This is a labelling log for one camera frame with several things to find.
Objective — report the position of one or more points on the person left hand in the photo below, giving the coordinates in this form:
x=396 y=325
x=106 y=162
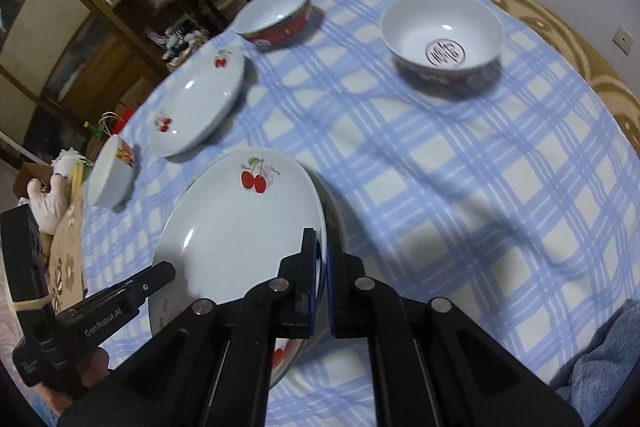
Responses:
x=90 y=370

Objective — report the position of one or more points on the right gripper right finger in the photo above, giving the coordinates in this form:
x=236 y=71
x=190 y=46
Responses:
x=431 y=364

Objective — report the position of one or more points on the wooden wardrobe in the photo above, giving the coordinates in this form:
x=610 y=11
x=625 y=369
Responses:
x=65 y=63

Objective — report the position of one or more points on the red patterned bowl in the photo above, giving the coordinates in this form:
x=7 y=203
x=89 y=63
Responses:
x=271 y=22

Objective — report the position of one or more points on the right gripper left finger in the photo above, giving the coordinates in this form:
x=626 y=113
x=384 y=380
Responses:
x=211 y=365

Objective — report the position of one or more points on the large cherry plate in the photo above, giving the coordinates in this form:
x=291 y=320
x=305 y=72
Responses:
x=232 y=227

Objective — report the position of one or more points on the plain white bowl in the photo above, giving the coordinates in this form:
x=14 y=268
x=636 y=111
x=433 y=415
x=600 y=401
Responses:
x=112 y=174

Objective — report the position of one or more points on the bowl with red seal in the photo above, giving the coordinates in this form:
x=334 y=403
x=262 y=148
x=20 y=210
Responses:
x=443 y=40

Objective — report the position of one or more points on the plush toy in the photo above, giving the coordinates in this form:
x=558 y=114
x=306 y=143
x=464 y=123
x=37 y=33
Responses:
x=52 y=192

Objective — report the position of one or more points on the medium cherry plate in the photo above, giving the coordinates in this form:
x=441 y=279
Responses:
x=207 y=86

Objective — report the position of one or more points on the brown patterned blanket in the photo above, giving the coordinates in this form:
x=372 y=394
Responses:
x=600 y=75

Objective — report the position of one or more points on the red paper bag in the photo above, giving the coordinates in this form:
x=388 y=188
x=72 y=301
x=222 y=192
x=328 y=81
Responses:
x=112 y=123

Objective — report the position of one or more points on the white wall socket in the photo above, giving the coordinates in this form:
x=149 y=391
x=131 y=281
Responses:
x=623 y=40

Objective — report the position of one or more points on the wicker basket with items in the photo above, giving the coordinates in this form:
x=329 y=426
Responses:
x=181 y=41

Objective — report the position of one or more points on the blue plaid cloth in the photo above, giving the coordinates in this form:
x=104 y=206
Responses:
x=516 y=196

